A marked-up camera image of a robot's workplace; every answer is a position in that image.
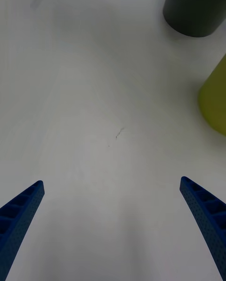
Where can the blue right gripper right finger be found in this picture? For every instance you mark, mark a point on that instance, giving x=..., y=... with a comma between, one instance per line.
x=208, y=217

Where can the grey plastic waste bin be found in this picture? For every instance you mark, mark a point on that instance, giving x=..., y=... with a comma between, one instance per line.
x=195, y=5

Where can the yellow-green plastic waste bin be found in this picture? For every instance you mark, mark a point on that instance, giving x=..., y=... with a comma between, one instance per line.
x=215, y=99

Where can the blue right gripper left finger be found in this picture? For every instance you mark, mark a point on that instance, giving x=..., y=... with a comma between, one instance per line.
x=16, y=224

